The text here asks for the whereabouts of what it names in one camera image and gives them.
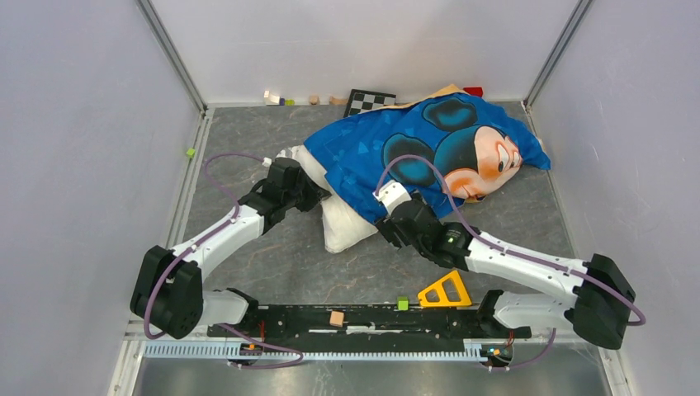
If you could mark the white wooden block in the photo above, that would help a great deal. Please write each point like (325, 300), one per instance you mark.
(270, 99)

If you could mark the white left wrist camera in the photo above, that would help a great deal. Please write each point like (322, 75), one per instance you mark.
(267, 161)

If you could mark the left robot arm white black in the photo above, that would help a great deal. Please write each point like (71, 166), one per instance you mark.
(168, 293)

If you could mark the flat tan wooden piece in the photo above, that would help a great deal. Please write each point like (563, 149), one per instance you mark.
(338, 101)

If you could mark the yellow plastic triangle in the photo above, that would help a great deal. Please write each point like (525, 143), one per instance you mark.
(447, 292)

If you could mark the blue yellow pillowcase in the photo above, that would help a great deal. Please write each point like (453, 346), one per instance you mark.
(450, 145)

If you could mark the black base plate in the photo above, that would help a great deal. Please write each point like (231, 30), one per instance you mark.
(372, 328)

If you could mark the black white checkerboard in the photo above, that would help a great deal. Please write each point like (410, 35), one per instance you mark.
(360, 101)

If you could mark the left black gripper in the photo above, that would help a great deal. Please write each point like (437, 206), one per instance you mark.
(315, 194)

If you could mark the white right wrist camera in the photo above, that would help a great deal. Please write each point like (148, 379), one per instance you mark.
(391, 195)

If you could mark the white pillow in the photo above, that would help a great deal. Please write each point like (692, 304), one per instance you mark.
(343, 226)

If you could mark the tan wooden cube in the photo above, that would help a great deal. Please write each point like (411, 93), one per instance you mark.
(336, 318)

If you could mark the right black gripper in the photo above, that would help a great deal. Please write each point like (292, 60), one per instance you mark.
(387, 228)

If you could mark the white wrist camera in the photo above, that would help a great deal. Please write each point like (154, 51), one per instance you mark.
(391, 195)
(267, 161)

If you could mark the red blue block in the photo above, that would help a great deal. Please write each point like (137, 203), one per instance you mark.
(474, 91)

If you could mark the white slotted cable duct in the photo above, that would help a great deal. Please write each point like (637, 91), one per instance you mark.
(226, 350)

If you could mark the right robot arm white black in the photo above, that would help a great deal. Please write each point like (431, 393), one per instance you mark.
(591, 298)

